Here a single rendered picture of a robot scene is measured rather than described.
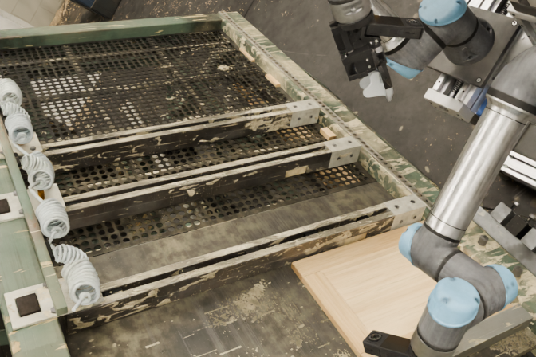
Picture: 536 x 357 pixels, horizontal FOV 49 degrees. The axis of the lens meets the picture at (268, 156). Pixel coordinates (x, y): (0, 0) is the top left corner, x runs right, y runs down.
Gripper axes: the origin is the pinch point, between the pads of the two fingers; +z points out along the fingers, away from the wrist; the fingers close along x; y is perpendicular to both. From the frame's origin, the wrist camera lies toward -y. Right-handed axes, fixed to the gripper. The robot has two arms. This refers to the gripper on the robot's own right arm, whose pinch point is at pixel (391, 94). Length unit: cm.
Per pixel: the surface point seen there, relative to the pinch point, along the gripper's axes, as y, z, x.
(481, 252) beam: -12, 70, -11
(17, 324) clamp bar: 88, 6, 23
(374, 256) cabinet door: 17, 57, -10
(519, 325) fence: -12, 72, 13
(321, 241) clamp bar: 29, 46, -11
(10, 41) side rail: 126, -7, -119
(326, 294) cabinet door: 31, 49, 4
